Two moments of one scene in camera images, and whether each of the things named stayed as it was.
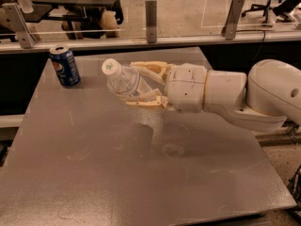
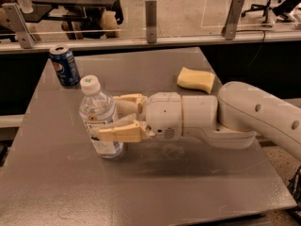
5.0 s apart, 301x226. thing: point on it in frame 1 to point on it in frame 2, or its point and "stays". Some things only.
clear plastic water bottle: x=123 y=80 to x=98 y=107
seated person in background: x=88 y=22 stays
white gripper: x=185 y=87 to x=164 y=115
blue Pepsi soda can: x=65 y=65 stays
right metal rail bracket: x=229 y=31 stays
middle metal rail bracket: x=150 y=21 stays
